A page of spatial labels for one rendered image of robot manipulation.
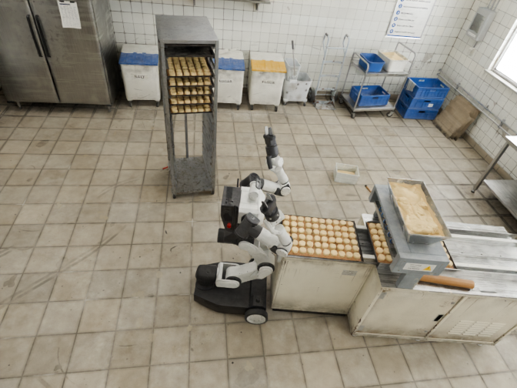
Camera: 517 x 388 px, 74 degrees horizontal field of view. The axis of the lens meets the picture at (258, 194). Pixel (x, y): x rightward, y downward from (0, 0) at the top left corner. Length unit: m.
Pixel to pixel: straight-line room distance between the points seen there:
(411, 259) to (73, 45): 4.67
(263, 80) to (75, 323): 4.12
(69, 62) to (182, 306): 3.65
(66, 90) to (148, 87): 1.12
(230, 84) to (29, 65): 2.71
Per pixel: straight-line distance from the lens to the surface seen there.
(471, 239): 3.29
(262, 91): 5.71
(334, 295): 3.02
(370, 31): 6.54
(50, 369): 3.26
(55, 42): 5.43
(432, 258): 2.49
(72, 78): 5.58
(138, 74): 5.60
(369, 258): 2.67
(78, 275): 3.62
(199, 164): 4.35
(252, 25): 5.99
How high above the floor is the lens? 2.84
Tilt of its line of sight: 42 degrees down
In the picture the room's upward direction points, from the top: 8 degrees clockwise
